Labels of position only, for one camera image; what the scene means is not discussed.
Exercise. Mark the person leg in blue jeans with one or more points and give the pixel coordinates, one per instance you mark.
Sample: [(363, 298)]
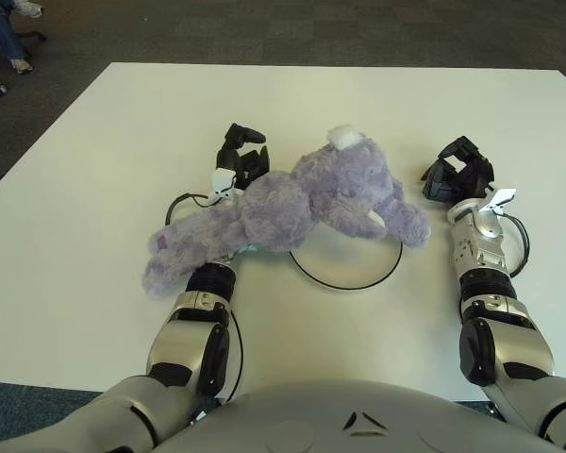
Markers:
[(2, 30)]

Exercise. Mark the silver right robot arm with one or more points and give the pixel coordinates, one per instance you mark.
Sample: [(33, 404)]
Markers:
[(481, 245)]

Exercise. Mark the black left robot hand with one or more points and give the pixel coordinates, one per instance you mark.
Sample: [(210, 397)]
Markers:
[(236, 160)]

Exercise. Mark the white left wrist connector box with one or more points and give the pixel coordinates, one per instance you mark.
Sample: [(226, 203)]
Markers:
[(221, 181)]

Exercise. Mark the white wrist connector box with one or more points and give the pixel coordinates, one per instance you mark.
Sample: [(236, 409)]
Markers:
[(502, 196), (221, 181)]

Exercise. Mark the grey robot torso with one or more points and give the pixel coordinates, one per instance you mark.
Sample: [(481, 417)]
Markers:
[(311, 424)]

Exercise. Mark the black office chair base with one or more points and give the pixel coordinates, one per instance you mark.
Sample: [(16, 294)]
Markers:
[(32, 35)]

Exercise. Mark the white plate with black rim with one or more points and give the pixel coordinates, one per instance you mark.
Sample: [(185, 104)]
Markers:
[(349, 264)]

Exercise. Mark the purple plush doll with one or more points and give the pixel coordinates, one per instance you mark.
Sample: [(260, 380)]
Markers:
[(287, 207)]

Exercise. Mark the white right wrist connector box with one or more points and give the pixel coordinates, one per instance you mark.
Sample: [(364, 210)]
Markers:
[(502, 196)]

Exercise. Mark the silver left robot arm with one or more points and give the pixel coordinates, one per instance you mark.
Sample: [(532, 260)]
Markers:
[(193, 340)]

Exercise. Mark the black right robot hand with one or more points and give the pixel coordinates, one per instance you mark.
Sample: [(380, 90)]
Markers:
[(457, 184)]

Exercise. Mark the white sneaker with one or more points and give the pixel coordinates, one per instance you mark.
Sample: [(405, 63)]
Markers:
[(28, 7), (21, 66)]

